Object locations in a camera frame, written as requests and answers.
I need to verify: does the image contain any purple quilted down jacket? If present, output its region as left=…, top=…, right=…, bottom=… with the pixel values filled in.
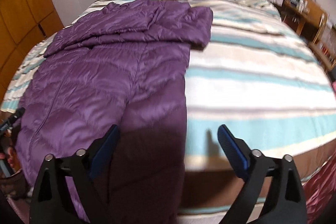
left=15, top=0, right=213, bottom=223

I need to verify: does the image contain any person's left hand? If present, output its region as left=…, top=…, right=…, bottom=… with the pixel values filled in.
left=0, top=146, right=21, bottom=172

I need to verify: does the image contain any orange wooden wardrobe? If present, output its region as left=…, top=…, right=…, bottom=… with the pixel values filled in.
left=1, top=0, right=63, bottom=98

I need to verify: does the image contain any striped bed cover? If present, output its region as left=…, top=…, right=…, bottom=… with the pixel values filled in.
left=1, top=0, right=335, bottom=214

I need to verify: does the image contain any wooden chair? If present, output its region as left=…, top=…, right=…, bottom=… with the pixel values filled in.
left=308, top=13, right=335, bottom=73

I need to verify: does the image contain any wooden desk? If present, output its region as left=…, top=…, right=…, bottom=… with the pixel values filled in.
left=280, top=0, right=329, bottom=43

